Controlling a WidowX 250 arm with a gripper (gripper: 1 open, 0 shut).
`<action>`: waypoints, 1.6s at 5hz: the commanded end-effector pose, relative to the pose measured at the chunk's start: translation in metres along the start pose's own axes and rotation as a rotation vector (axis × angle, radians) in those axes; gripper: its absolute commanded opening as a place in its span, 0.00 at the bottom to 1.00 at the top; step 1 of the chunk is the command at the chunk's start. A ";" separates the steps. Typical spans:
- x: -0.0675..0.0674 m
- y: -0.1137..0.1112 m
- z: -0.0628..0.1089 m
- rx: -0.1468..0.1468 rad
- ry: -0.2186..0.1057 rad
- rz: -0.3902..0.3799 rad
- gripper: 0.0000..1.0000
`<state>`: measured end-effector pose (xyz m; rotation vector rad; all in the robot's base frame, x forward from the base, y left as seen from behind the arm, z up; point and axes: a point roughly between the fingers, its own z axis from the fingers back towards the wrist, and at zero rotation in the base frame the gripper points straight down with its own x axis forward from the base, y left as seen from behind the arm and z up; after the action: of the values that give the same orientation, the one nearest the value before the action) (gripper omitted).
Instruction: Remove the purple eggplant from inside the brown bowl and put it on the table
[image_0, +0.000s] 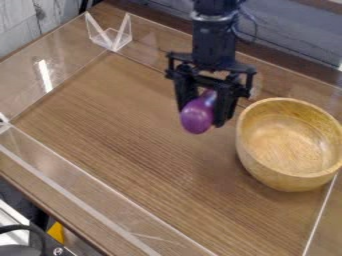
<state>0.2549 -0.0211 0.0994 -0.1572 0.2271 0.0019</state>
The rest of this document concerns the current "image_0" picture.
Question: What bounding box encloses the yellow black device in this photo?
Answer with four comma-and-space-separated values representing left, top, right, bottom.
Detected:
47, 221, 103, 256

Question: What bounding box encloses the purple toy eggplant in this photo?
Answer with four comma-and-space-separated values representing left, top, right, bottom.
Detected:
180, 90, 216, 134

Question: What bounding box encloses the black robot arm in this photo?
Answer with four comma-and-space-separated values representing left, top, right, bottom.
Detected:
166, 0, 257, 134

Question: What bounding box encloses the brown wooden bowl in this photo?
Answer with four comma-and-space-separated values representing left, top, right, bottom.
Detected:
235, 97, 342, 192

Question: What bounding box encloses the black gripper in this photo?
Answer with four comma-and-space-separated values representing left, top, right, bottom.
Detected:
166, 18, 257, 128

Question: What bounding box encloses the black cable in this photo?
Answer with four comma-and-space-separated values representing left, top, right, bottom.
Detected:
0, 224, 48, 256

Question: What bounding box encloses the clear acrylic corner bracket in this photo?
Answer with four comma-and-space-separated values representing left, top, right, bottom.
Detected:
84, 13, 132, 52

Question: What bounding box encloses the clear acrylic tray wall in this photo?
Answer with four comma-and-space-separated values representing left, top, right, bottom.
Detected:
0, 113, 218, 256

